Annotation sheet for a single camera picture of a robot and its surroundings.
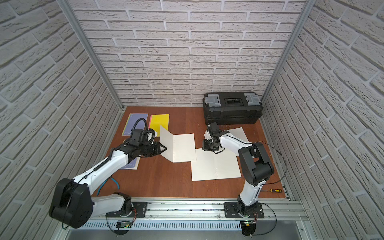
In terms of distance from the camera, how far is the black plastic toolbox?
3.25ft

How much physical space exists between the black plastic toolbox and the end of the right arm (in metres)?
0.20

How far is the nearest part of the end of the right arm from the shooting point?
708 mm
